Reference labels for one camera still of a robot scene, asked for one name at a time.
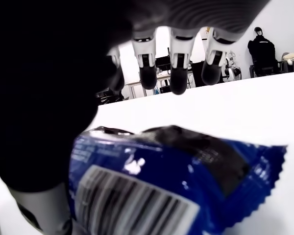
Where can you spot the beige plush toy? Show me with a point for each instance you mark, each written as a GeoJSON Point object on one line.
{"type": "Point", "coordinates": [291, 58]}

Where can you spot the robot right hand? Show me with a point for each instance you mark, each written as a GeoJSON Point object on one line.
{"type": "Point", "coordinates": [39, 85]}

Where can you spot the blue Oreo packet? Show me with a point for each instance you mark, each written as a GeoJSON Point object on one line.
{"type": "Point", "coordinates": [161, 186]}

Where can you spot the white frame desk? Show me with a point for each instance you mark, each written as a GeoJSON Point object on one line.
{"type": "Point", "coordinates": [134, 85]}

